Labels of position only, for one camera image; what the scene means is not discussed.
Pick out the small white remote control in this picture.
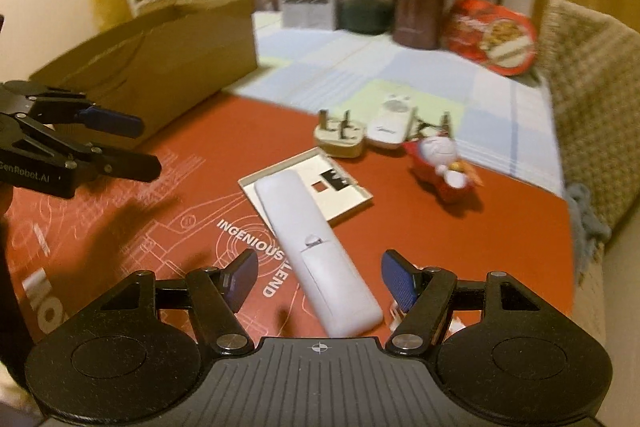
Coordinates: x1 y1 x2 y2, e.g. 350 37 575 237
366 94 416 150

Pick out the beige three-pin plug adapter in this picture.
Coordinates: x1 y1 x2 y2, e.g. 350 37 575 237
314 109 364 159

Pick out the brown thermos flask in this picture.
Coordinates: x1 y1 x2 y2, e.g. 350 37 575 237
392 0 445 50

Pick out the red Doraemon plush toy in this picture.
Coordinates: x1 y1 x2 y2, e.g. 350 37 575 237
402 112 484 204

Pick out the brown cardboard box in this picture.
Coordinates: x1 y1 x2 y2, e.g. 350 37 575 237
29 0 257 150

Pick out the beige quilted chair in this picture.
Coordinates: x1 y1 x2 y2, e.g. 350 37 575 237
535 0 639 343

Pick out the red instant meal package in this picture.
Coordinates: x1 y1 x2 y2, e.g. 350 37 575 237
442 0 537 77

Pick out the pastel checked tablecloth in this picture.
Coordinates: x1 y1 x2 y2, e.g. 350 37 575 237
228 12 564 195

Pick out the grey blue blanket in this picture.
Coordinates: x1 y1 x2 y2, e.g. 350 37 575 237
564 183 612 285

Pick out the white wall plate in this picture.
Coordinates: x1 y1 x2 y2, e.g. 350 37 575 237
238 147 373 230

